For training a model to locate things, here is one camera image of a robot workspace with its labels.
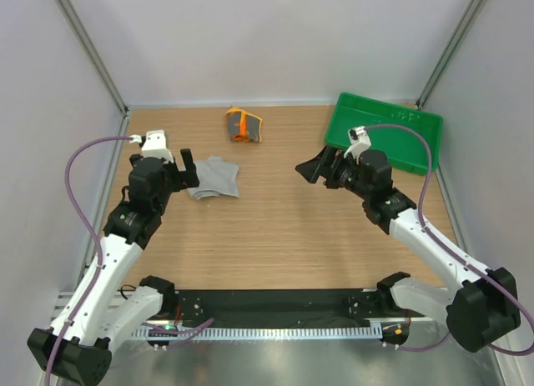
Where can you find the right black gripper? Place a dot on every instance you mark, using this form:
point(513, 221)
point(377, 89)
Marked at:
point(326, 165)

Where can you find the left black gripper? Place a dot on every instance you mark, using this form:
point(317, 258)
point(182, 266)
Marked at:
point(183, 178)

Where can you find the grey panda towel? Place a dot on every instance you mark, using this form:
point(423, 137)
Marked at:
point(216, 177)

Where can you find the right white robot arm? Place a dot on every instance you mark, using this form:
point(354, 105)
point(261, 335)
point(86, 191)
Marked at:
point(476, 304)

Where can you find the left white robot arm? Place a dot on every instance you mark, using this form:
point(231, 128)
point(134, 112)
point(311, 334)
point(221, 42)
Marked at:
point(80, 342)

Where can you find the rolled grey orange towel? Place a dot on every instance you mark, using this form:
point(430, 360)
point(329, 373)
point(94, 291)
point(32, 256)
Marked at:
point(243, 126)

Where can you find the green plastic tray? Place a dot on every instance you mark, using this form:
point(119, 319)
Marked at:
point(404, 150)

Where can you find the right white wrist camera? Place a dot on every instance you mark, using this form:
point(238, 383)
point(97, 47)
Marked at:
point(359, 142)

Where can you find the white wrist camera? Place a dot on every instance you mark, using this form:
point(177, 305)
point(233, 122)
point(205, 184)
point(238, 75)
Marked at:
point(359, 142)
point(153, 145)

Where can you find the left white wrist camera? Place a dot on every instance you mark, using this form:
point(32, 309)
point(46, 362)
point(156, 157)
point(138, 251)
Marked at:
point(153, 145)

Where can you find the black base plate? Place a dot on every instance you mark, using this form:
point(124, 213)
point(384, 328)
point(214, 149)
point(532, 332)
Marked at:
point(282, 309)

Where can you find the white slotted cable duct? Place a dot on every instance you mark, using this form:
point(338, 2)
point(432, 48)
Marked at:
point(256, 334)

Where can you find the left aluminium frame post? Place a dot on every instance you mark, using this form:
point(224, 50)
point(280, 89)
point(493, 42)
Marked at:
point(81, 34)

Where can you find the aluminium frame post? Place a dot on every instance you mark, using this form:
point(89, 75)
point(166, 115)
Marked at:
point(463, 27)
point(81, 34)

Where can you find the right aluminium frame post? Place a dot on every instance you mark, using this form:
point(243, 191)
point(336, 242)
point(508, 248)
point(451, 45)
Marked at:
point(463, 27)

